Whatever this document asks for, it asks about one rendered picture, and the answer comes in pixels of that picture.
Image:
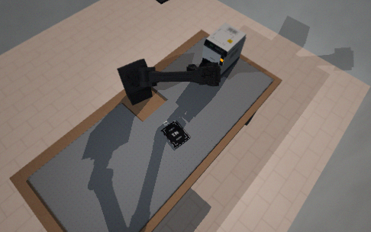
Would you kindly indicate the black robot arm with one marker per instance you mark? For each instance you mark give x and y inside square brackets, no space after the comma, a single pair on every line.
[203,75]

